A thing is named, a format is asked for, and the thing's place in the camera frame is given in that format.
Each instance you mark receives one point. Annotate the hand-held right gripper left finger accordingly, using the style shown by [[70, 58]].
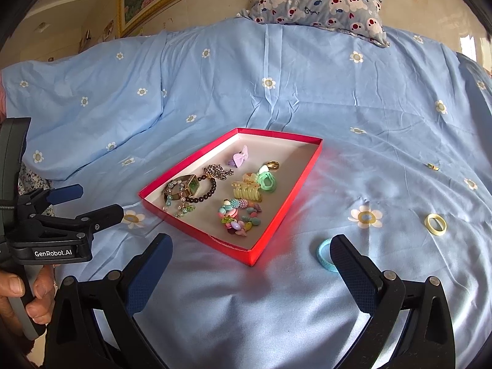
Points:
[[148, 273]]

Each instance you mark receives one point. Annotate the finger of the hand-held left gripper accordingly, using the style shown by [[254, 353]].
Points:
[[65, 194], [103, 215]]

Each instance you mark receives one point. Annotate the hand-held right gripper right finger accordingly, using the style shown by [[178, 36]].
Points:
[[353, 273]]

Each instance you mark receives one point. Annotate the light blue bangle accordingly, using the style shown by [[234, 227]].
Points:
[[321, 255]]

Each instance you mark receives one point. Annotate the red cardboard box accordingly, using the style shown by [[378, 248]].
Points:
[[269, 234]]

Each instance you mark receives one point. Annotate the person's left hand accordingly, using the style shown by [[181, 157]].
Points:
[[42, 288]]

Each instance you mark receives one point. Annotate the floral cloth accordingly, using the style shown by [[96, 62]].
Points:
[[32, 178]]

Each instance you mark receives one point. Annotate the gold watch green face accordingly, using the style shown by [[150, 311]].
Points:
[[192, 186]]

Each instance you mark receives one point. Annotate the pink teal beaded charm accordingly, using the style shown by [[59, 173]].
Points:
[[242, 203]]

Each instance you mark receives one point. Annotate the yellow hair claw clip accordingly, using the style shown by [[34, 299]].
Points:
[[246, 192]]

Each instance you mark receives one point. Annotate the small gold green earring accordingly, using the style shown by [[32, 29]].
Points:
[[432, 167]]

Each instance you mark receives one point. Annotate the blue flowered bedsheet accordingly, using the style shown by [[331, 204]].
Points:
[[230, 84]]

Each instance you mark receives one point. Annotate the printed pillow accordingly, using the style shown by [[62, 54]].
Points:
[[307, 4]]

